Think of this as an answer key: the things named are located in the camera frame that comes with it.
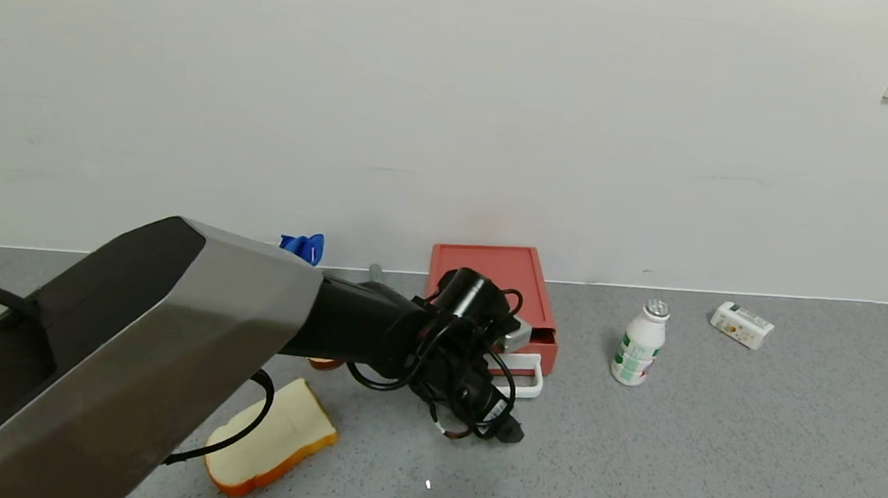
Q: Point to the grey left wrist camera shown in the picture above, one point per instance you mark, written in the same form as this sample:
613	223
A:
517	336

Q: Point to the brown toast slice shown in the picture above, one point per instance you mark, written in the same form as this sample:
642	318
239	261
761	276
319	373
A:
324	363

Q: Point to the small white drink carton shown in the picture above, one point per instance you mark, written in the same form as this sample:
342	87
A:
742	326

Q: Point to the red drawer cabinet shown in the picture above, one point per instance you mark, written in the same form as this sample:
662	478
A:
490	264

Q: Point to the white milk bottle green label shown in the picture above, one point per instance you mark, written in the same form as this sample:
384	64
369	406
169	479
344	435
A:
639	348

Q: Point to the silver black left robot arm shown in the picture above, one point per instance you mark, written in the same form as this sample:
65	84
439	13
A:
148	345

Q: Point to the blue cloth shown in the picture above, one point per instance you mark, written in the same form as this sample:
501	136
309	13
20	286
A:
305	247

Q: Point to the white bread slice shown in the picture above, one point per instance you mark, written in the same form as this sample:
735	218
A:
274	440

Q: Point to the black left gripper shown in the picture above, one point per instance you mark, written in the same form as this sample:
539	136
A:
494	413

